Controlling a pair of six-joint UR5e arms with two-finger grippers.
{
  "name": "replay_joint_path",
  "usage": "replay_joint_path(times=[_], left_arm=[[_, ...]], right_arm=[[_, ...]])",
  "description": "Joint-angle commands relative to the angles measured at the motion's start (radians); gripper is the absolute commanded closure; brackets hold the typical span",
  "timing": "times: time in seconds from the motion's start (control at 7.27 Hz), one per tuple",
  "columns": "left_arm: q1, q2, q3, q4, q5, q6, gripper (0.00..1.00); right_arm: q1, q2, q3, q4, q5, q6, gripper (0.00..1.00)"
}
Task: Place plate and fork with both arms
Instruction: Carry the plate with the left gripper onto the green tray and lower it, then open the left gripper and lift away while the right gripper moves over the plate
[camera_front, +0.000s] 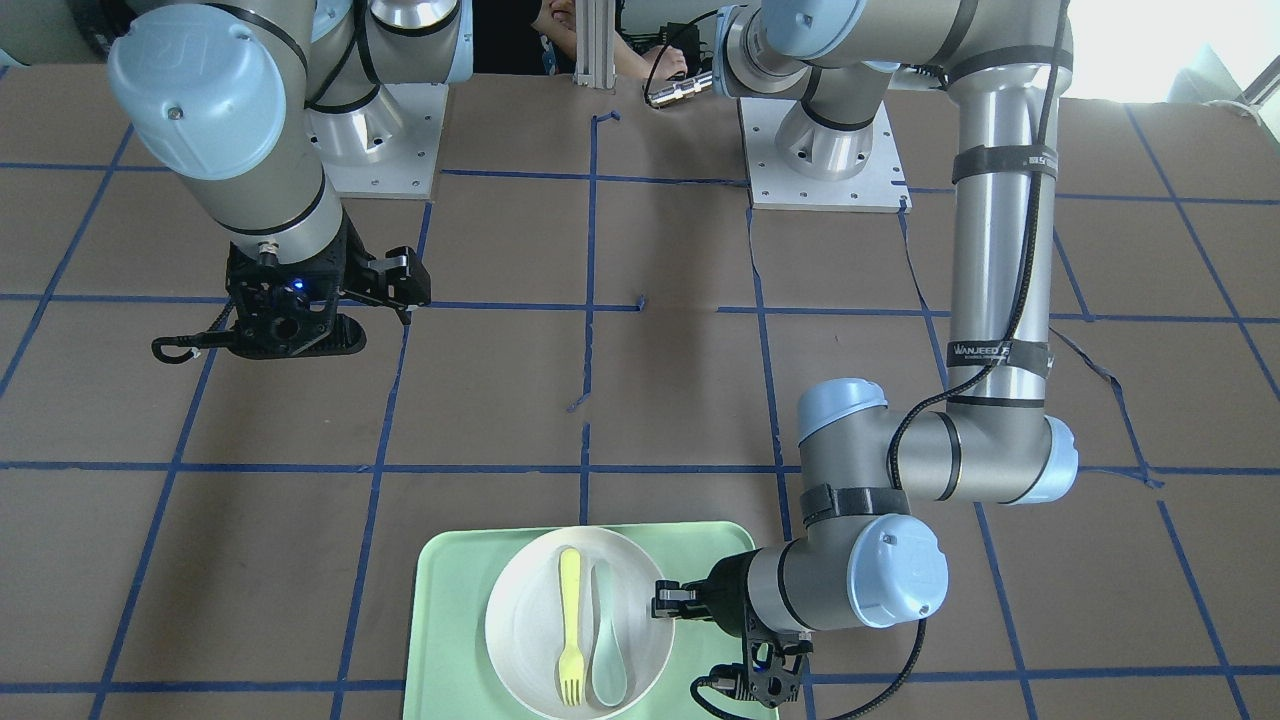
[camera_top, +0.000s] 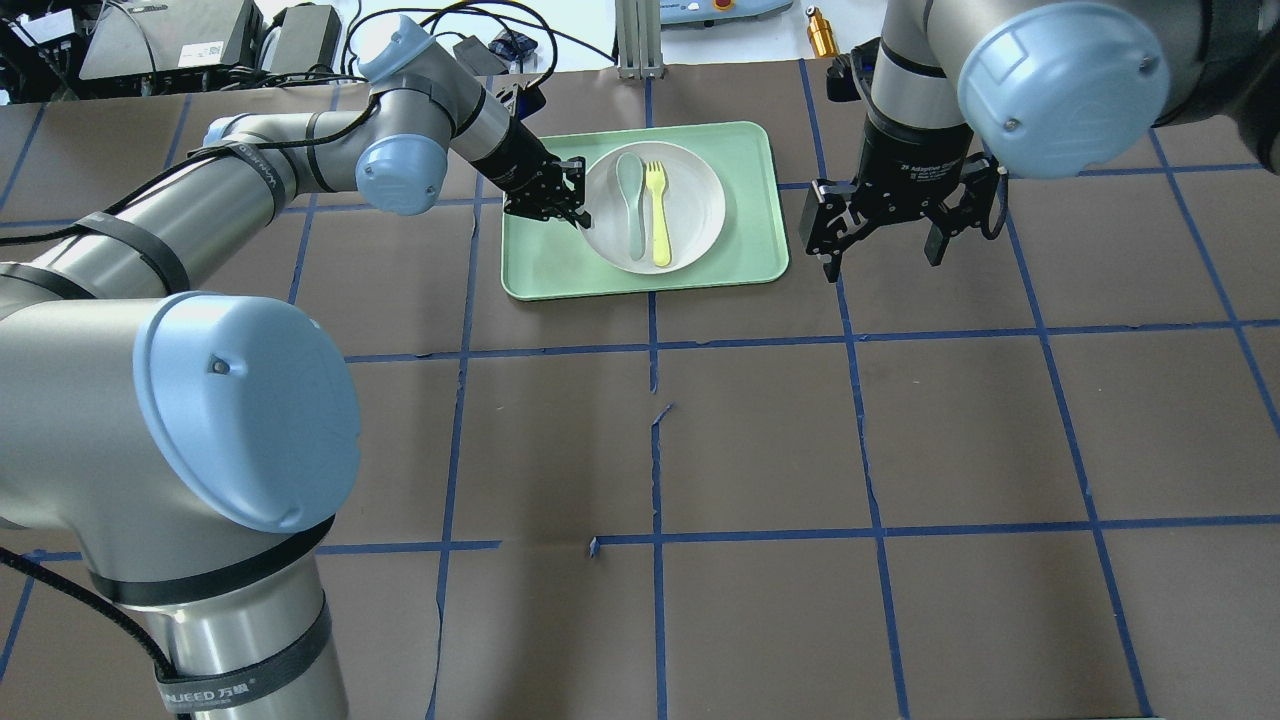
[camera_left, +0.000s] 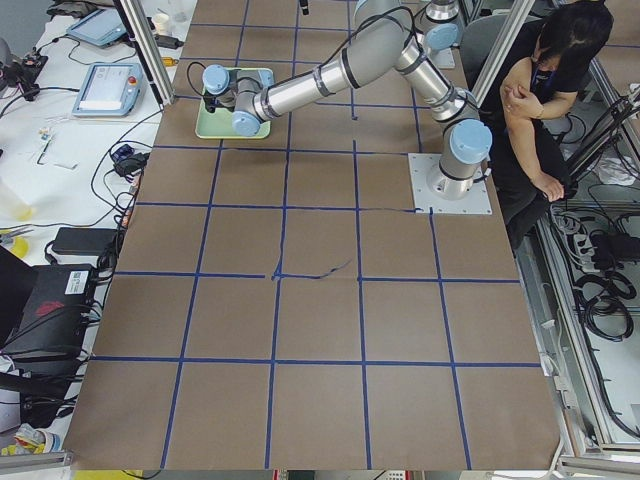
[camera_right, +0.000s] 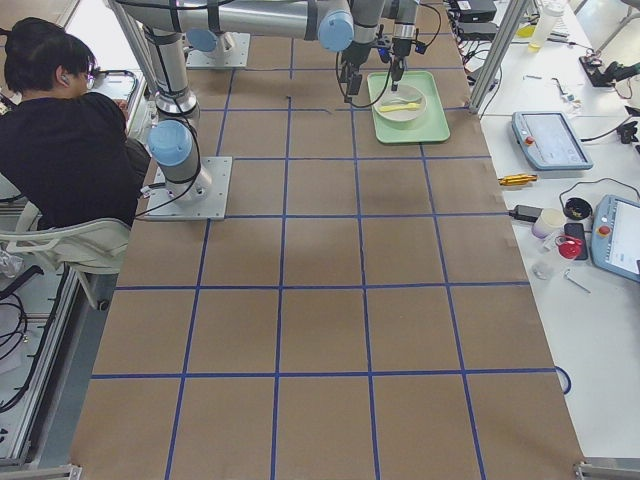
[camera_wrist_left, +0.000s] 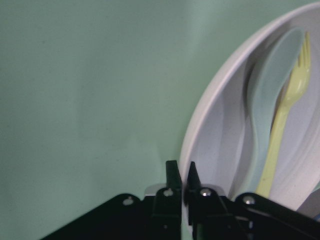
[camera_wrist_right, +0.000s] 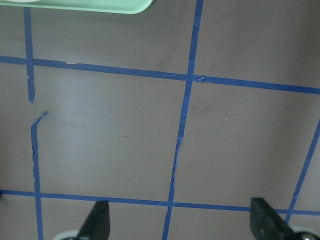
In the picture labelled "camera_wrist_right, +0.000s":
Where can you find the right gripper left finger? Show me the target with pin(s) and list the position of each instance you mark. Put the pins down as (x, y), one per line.
(97, 224)

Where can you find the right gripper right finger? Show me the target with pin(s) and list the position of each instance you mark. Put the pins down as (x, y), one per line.
(266, 224)

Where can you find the mint green tray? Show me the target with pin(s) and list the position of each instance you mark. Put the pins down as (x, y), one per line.
(103, 6)

